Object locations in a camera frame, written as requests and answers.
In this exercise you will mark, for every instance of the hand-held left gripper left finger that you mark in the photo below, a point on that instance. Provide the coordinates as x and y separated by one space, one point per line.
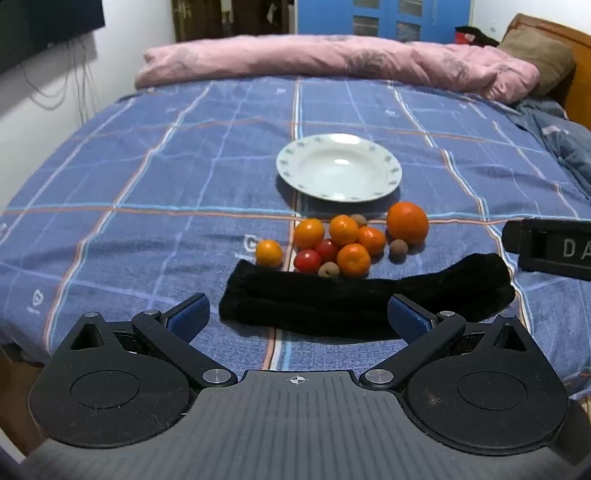
190 314

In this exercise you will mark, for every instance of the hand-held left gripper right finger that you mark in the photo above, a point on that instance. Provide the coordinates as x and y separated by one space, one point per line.
408 317

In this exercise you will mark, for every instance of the large orange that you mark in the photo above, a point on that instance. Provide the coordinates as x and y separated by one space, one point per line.
407 223

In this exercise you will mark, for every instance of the small mandarin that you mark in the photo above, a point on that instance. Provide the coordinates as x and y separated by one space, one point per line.
269 253

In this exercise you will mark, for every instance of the red tomato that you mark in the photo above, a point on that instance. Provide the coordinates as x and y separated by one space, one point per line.
307 261
326 249

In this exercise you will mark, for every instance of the white floral-rim plate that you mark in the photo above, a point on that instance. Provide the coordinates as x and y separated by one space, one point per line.
339 168

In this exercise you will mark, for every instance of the black knitted cloth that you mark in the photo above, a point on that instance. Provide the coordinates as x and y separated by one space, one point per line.
323 304

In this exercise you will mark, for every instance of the grey-blue blanket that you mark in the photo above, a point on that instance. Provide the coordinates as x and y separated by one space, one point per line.
568 138

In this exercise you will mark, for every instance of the blue checked bed sheet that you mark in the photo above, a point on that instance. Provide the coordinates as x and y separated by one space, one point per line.
161 184

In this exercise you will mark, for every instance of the wooden headboard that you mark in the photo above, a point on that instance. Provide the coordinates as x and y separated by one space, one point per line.
579 97

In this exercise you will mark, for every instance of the brown pillow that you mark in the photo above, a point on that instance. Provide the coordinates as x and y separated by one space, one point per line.
538 57

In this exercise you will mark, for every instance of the red and black bag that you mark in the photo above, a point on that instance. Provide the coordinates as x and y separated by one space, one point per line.
475 36

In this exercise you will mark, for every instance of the pink quilt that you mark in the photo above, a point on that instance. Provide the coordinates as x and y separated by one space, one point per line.
323 57

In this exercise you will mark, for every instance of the blue wardrobe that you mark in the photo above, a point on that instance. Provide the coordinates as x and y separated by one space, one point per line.
383 18

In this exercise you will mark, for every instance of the wooden door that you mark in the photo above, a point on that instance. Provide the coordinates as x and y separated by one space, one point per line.
231 18

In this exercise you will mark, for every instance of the wall-mounted black television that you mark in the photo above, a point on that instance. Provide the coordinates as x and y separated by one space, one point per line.
41 23

